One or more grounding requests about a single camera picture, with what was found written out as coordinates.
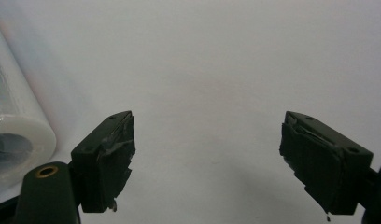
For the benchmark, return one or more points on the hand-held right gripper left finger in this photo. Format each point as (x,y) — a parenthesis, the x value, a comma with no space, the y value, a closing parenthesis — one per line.
(98,161)

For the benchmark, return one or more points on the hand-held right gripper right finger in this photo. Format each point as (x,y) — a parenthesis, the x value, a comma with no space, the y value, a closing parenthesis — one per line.
(322,161)

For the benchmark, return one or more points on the white plastic film roll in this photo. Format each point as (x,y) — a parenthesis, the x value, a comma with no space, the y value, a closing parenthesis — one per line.
(14,124)

